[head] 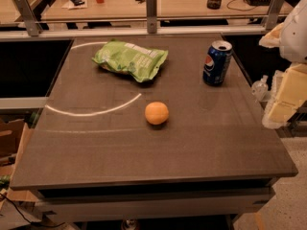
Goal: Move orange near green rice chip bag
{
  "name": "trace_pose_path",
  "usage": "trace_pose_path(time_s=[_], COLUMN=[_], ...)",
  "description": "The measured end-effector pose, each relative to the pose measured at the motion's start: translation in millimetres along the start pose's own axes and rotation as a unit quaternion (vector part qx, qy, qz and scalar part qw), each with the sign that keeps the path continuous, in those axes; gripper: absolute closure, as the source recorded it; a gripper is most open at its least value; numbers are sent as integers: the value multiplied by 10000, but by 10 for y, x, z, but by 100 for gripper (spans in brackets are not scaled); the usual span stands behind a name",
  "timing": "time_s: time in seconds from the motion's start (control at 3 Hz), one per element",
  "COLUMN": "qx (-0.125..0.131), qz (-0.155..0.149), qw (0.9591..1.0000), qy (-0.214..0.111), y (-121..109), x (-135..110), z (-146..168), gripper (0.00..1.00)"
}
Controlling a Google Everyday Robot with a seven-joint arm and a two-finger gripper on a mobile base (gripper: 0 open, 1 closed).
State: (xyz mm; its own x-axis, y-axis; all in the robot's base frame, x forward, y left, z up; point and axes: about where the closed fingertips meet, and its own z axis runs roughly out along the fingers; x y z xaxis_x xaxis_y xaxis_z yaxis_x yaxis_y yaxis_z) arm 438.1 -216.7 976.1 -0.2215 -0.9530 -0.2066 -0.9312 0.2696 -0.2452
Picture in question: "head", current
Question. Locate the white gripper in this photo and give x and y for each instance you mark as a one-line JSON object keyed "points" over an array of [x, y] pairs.
{"points": [[296, 35]]}

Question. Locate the orange fruit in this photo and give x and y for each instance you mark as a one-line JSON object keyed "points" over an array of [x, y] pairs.
{"points": [[156, 113]]}

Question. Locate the green rice chip bag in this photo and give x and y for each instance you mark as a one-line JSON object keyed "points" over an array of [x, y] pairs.
{"points": [[126, 58]]}

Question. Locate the clear plastic bottle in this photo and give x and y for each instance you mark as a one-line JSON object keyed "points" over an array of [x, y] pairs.
{"points": [[260, 88]]}

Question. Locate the blue Pepsi can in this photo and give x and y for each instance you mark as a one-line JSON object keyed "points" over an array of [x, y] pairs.
{"points": [[217, 62]]}

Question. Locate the black mesh pen cup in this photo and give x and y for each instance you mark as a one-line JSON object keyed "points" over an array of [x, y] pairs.
{"points": [[214, 4]]}

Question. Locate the right metal divider bracket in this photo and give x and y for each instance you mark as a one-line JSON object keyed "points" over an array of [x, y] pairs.
{"points": [[270, 19]]}

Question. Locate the metal divider bracket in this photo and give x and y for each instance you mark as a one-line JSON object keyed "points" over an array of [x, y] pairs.
{"points": [[32, 26], [151, 15], [270, 19]]}

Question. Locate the middle metal divider bracket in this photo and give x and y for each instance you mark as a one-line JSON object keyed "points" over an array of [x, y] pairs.
{"points": [[151, 15]]}

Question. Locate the left metal divider bracket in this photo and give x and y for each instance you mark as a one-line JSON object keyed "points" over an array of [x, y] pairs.
{"points": [[32, 26]]}

